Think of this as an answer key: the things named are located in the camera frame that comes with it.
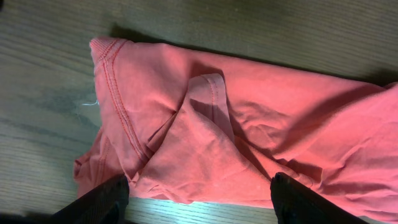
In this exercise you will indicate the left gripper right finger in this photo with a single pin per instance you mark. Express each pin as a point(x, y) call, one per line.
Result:
point(295, 203)

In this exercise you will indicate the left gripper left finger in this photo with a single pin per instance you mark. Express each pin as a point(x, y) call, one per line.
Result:
point(105, 204)

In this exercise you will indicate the red printed t-shirt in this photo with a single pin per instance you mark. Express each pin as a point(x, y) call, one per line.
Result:
point(192, 126)

